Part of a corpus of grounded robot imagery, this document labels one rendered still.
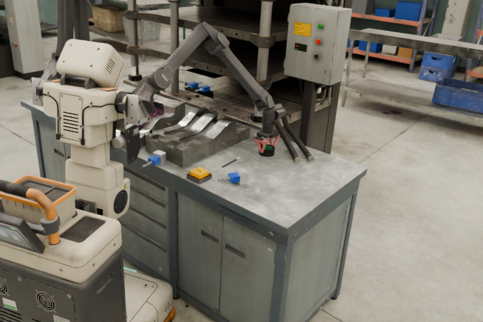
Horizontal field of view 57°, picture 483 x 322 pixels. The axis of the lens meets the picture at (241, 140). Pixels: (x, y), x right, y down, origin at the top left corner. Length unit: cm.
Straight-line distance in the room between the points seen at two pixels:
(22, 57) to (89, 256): 501
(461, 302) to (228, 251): 143
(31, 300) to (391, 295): 186
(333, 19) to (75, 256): 167
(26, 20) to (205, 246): 476
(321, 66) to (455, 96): 305
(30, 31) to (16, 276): 489
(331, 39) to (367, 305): 145
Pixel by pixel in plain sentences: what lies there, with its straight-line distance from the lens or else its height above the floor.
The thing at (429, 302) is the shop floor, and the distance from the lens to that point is 284.
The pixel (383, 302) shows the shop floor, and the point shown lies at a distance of 273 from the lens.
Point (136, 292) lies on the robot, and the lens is 221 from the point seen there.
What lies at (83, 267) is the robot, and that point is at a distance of 161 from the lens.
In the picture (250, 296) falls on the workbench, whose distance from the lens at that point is 212.
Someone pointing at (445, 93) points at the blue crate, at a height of 39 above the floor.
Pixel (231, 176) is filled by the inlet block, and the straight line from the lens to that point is 193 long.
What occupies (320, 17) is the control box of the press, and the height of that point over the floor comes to 142.
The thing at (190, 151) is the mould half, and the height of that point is 87.
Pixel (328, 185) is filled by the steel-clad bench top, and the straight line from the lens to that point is 203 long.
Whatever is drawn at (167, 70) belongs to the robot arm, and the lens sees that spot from 181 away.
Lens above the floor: 175
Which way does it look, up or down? 23 degrees down
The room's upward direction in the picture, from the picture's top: 3 degrees clockwise
